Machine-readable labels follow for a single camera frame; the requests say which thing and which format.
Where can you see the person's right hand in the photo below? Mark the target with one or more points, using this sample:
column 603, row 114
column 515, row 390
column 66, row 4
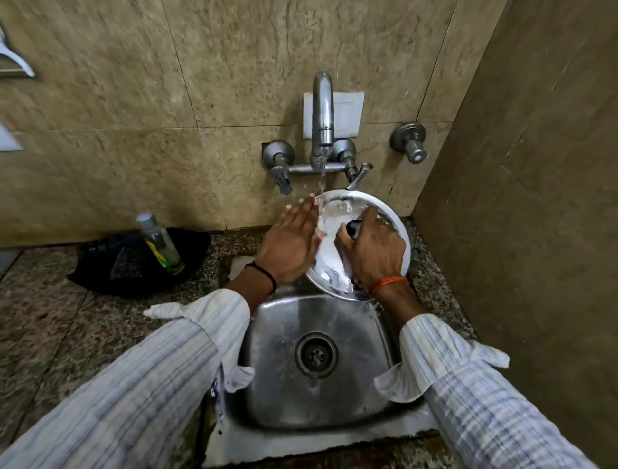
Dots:
column 376, row 256

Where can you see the person's right forearm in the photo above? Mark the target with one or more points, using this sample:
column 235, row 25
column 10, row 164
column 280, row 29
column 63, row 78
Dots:
column 463, row 386

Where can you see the metal wall hook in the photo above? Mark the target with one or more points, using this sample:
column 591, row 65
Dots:
column 14, row 55

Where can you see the person's right thumb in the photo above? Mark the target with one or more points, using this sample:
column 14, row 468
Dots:
column 343, row 239

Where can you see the round steel plate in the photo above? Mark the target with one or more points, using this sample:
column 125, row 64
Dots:
column 333, row 261

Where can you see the sink drain strainer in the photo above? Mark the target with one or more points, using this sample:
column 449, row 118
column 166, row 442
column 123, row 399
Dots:
column 316, row 356

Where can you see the black plastic bag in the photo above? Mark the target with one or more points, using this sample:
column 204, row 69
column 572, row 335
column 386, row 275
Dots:
column 120, row 265

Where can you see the person's left fingers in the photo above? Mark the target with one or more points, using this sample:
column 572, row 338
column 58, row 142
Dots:
column 302, row 212

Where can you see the stainless steel sink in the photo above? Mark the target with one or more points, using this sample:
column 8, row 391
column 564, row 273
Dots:
column 285, row 367

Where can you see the person's left hand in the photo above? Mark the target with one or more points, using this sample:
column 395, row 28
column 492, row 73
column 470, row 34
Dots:
column 287, row 246

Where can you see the chrome wall valve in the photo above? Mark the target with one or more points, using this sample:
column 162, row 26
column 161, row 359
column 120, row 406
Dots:
column 410, row 140

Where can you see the clear plastic bottle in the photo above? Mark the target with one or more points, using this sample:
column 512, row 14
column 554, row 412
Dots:
column 161, row 244

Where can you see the orange wrist thread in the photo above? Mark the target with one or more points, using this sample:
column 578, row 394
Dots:
column 386, row 282

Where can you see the dark dish scrubber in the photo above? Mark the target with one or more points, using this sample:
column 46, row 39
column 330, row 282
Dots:
column 354, row 227

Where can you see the chrome wall faucet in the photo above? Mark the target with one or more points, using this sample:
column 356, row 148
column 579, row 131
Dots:
column 322, row 116

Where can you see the white wall switch plate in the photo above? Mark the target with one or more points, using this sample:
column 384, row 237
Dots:
column 348, row 113

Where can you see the black wrist thread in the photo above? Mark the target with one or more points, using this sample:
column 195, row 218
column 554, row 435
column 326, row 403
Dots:
column 264, row 274

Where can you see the person's left forearm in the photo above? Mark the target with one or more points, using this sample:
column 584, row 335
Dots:
column 159, row 377

